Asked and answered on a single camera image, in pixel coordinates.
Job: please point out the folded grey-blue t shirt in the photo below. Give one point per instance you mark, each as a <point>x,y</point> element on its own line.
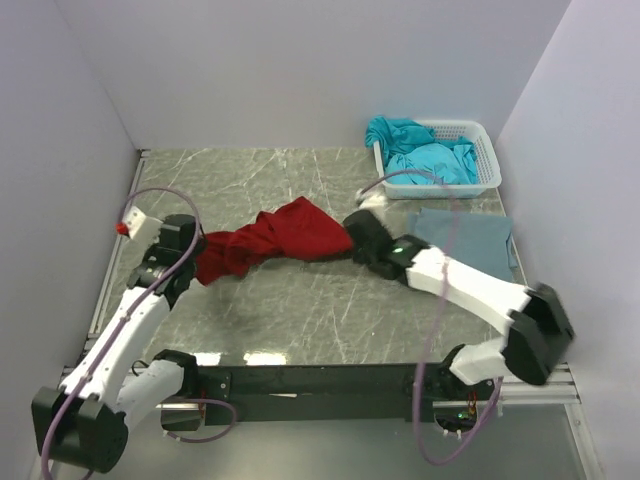
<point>481,241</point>

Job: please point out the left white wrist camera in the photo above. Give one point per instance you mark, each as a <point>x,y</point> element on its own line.
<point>138,226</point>

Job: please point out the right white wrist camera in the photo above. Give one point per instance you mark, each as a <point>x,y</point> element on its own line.
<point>371,200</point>

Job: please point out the black base beam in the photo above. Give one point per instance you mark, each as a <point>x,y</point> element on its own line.
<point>311,392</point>

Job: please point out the turquoise t shirt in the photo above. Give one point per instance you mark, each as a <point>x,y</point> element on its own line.
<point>421,158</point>

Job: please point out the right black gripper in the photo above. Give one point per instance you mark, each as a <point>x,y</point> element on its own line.
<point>358,256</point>

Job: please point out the red t shirt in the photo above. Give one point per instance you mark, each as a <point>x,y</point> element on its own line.
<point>298,230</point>

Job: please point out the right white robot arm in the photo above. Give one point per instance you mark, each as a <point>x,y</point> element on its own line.
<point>534,329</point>

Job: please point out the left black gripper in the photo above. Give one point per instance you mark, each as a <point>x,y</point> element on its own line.
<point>151,252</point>

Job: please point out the white plastic basket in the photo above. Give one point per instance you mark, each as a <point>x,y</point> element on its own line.
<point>489,175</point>

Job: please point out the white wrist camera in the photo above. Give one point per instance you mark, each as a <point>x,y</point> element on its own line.
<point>138,226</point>
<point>371,200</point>

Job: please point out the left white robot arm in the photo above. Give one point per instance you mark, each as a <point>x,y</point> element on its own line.
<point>86,421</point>

